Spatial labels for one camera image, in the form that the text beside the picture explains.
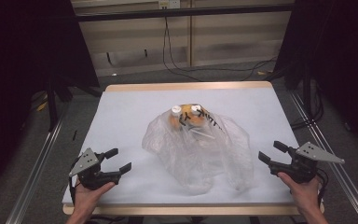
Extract clear printed plastic bag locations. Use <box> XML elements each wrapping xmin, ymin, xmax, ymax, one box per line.
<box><xmin>141</xmin><ymin>104</ymin><xmax>255</xmax><ymax>196</ymax></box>

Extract white wall socket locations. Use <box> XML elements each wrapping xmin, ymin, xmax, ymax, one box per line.
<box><xmin>158</xmin><ymin>0</ymin><xmax>182</xmax><ymax>10</ymax></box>

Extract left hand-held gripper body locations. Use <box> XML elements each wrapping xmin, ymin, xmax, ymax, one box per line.
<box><xmin>68</xmin><ymin>147</ymin><xmax>122</xmax><ymax>191</ymax></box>

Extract orange snack packets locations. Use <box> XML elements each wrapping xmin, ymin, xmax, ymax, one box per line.
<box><xmin>185</xmin><ymin>104</ymin><xmax>211</xmax><ymax>128</ymax></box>

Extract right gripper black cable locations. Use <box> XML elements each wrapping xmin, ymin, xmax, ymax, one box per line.
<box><xmin>316</xmin><ymin>168</ymin><xmax>330</xmax><ymax>208</ymax></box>

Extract black curtain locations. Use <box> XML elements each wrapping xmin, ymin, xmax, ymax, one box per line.
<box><xmin>0</xmin><ymin>0</ymin><xmax>101</xmax><ymax>201</ymax></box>
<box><xmin>272</xmin><ymin>0</ymin><xmax>358</xmax><ymax>158</ymax></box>

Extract black floor cable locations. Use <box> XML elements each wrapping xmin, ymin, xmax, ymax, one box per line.
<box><xmin>167</xmin><ymin>55</ymin><xmax>278</xmax><ymax>82</ymax></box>

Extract metal floor rail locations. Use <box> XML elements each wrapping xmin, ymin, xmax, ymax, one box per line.
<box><xmin>5</xmin><ymin>113</ymin><xmax>67</xmax><ymax>224</ymax></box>
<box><xmin>288</xmin><ymin>90</ymin><xmax>358</xmax><ymax>224</ymax></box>

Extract black metal stand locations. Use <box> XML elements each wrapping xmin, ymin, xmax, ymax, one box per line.
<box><xmin>44</xmin><ymin>73</ymin><xmax>74</xmax><ymax>133</ymax></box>

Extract person's left hand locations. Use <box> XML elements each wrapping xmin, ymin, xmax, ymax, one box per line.
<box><xmin>74</xmin><ymin>181</ymin><xmax>117</xmax><ymax>214</ymax></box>

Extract white table mat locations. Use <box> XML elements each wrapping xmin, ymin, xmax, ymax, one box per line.
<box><xmin>62</xmin><ymin>87</ymin><xmax>300</xmax><ymax>206</ymax></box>

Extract bundle of black floor cables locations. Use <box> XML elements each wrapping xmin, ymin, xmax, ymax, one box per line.
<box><xmin>291</xmin><ymin>78</ymin><xmax>325</xmax><ymax>131</ymax></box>

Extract black horizontal bar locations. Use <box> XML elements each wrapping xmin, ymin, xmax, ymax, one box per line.
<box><xmin>75</xmin><ymin>3</ymin><xmax>295</xmax><ymax>23</ymax></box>

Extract person's right hand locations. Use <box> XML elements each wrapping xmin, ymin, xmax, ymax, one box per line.
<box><xmin>276</xmin><ymin>171</ymin><xmax>322</xmax><ymax>215</ymax></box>

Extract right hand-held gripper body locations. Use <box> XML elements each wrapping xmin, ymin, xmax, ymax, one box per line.
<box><xmin>268</xmin><ymin>141</ymin><xmax>346</xmax><ymax>184</ymax></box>

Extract black wall cable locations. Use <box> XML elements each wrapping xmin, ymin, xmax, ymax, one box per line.
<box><xmin>161</xmin><ymin>15</ymin><xmax>203</xmax><ymax>82</ymax></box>

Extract orange bottle white cap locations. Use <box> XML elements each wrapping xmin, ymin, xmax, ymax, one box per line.
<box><xmin>168</xmin><ymin>105</ymin><xmax>187</xmax><ymax>129</ymax></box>

